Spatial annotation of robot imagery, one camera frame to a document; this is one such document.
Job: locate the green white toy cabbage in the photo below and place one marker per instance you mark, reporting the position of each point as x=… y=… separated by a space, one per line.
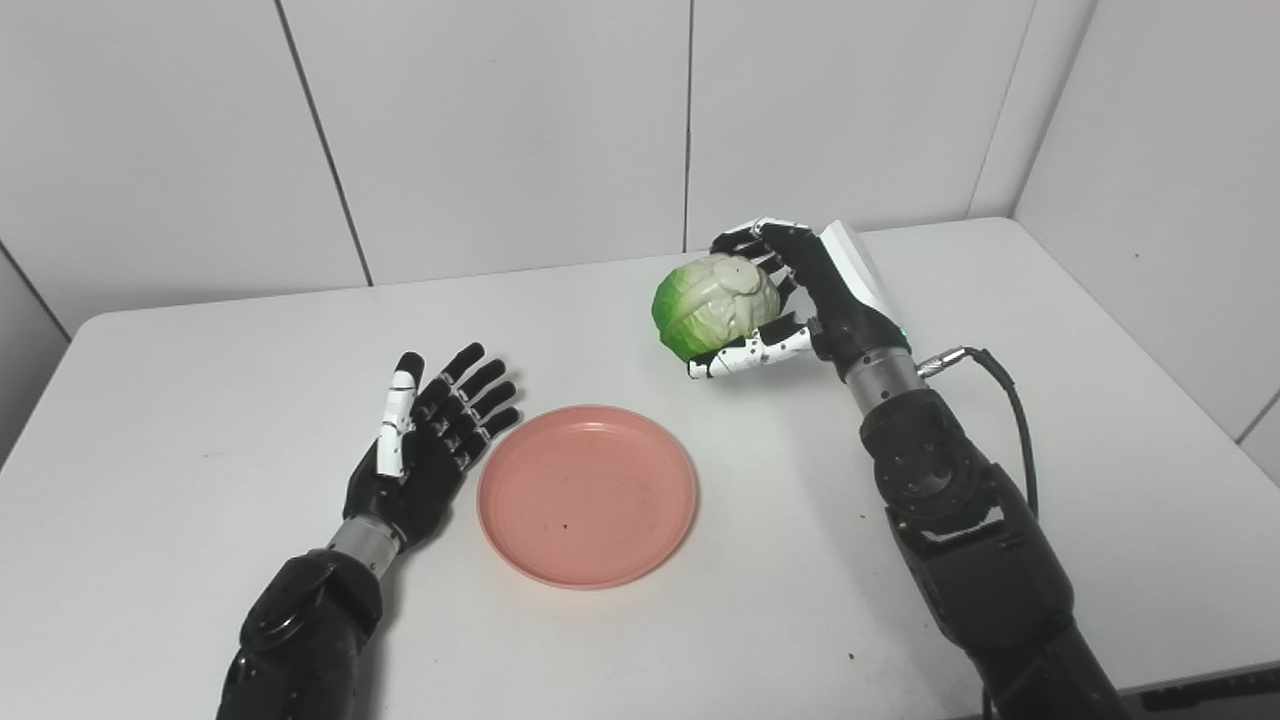
x=710 y=300

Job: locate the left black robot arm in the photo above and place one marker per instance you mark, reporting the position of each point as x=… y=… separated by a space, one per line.
x=300 y=630

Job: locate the black table frame rail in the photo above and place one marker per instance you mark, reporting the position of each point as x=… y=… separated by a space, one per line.
x=1210 y=695

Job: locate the pink plate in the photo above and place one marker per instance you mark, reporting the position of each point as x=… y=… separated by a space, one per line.
x=585 y=495

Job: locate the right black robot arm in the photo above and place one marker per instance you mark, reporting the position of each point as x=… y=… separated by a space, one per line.
x=980 y=560

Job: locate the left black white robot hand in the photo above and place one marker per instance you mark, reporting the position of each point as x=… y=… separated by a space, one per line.
x=420 y=470

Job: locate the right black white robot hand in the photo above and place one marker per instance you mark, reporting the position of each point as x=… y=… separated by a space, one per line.
x=845 y=300

